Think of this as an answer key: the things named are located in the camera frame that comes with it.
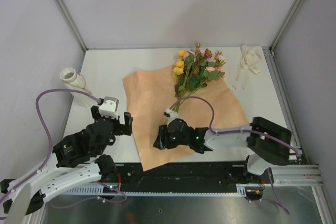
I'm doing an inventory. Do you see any green and peach wrapping paper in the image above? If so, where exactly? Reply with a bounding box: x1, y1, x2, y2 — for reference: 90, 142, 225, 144
123, 67, 248, 170

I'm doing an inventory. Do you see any yellow rose stem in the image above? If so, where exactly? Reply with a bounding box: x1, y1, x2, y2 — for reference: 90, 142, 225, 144
173, 50, 188, 97

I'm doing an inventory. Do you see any cream printed ribbon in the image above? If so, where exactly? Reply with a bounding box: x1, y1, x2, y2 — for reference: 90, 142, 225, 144
233, 45, 263, 90

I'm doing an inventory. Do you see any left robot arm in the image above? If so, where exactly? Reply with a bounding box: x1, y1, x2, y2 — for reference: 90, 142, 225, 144
1, 106, 133, 214

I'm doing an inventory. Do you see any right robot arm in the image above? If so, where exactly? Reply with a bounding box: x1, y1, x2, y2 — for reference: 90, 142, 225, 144
153, 117, 299, 183

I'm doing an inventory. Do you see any white ribbed ceramic vase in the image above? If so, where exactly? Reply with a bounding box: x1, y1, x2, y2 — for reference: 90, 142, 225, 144
60, 68, 96, 108

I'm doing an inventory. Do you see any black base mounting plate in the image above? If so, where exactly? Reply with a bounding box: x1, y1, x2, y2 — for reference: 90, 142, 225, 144
116, 161, 273, 188

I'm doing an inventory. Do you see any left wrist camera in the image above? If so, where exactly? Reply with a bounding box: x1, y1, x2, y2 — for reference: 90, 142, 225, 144
98, 97, 119, 119

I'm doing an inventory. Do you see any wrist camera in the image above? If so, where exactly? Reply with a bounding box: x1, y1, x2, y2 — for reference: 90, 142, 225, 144
164, 108, 180, 125
98, 97, 119, 119

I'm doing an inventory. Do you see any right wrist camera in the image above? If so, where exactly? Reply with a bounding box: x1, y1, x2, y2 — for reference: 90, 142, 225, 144
164, 108, 180, 125

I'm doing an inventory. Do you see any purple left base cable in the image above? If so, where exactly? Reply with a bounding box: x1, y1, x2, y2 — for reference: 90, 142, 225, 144
49, 179, 128, 210

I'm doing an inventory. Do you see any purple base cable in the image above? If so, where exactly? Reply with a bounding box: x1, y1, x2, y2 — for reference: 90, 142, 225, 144
248, 168, 290, 215
49, 179, 128, 210

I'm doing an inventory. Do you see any grey slotted cable duct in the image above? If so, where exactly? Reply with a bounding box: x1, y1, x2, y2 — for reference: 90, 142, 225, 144
64, 183, 265, 197

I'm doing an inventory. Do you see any right aluminium table rail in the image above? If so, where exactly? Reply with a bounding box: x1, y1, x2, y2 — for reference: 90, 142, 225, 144
262, 46, 309, 164

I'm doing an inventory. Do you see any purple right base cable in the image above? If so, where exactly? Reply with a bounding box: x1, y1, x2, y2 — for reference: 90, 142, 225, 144
248, 168, 290, 215

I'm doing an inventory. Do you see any right aluminium frame post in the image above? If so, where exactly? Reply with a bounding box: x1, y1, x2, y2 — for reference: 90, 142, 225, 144
269, 0, 305, 52

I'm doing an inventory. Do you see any aluminium frame post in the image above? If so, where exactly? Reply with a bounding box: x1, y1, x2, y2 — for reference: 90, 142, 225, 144
269, 0, 305, 52
54, 0, 88, 52

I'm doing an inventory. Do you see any left aluminium frame post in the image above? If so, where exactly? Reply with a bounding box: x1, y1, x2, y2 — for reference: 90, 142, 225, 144
54, 0, 88, 52

